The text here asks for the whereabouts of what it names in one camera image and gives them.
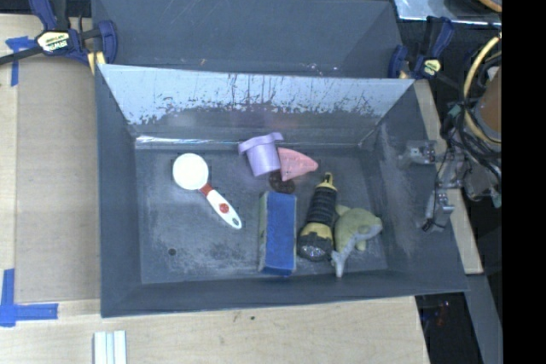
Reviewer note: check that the black and yellow flashlight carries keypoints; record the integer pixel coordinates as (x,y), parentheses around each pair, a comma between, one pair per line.
(320,211)

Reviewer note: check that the pink toy wedge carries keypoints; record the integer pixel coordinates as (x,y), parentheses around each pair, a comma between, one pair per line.
(296,164)

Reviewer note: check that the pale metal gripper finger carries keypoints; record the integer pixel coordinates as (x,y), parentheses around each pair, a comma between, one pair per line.
(439,206)
(420,152)

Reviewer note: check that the dark brown round lump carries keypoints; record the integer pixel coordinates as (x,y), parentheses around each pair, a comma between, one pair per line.
(281,184)

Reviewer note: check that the purple plastic cup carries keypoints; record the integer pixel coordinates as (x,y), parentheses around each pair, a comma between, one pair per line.
(262,157)

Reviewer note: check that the grey metal bin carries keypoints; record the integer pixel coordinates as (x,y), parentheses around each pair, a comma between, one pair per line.
(192,226)

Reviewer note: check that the green and grey toy dolphin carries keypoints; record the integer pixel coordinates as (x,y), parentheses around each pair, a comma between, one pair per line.
(354,228)

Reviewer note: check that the blue sponge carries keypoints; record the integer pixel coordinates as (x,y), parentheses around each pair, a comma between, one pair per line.
(279,232)

